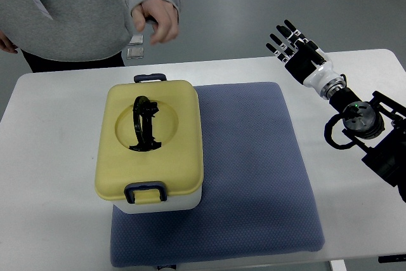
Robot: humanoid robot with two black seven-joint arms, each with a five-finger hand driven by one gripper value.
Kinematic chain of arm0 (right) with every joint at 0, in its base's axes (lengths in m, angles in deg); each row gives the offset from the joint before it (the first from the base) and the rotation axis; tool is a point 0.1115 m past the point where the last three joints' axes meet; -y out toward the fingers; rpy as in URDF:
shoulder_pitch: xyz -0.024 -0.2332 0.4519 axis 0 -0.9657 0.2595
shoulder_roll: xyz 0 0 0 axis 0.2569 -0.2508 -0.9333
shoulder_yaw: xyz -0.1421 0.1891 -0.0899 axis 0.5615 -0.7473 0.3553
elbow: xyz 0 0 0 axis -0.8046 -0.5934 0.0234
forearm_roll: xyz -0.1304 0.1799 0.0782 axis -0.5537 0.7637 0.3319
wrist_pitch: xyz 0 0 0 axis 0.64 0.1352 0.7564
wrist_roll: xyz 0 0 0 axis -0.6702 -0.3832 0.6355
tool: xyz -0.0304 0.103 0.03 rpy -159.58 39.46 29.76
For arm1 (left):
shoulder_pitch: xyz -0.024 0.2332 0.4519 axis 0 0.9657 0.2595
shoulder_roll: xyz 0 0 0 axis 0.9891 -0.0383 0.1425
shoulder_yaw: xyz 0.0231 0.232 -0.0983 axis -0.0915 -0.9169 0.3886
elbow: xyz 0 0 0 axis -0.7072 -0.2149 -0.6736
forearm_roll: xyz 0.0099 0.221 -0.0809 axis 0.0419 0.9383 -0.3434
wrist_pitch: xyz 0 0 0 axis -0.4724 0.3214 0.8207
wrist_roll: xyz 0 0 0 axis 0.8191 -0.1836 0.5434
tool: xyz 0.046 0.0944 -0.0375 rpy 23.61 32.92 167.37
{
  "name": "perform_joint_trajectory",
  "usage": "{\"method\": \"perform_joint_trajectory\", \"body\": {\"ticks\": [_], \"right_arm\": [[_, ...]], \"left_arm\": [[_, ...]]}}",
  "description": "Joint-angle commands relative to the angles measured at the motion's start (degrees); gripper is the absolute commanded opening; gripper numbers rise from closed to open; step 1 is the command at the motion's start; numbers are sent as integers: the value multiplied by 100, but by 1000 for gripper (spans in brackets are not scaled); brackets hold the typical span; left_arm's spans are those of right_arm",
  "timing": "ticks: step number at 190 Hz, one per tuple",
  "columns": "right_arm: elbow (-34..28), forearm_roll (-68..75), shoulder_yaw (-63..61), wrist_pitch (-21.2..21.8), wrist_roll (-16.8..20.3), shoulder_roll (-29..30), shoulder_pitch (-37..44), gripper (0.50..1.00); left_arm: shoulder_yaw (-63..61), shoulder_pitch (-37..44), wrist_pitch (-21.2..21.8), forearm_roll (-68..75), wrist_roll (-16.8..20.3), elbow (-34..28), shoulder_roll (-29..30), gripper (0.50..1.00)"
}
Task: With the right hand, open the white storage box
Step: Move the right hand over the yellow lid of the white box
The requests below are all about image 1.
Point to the person's bare hand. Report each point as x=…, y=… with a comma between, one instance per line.
x=165, y=17

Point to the person's other hand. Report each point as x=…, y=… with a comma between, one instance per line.
x=7, y=45

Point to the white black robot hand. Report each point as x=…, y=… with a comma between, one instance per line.
x=305, y=61

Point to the yellow box lid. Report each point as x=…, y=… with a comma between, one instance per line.
x=151, y=138

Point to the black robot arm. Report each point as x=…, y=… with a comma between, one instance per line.
x=376, y=126

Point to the white storage box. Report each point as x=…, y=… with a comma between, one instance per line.
x=148, y=201

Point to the upper metal floor plate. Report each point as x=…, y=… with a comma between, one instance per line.
x=136, y=39

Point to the metal floor plate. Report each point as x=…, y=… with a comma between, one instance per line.
x=135, y=53
x=136, y=39

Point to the lower metal floor plate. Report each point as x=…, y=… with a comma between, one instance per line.
x=135, y=53

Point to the grey sweater torso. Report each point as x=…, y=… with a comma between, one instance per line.
x=81, y=30

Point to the blue cushion mat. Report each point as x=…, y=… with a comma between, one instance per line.
x=256, y=199

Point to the black table bracket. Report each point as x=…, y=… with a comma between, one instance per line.
x=392, y=258

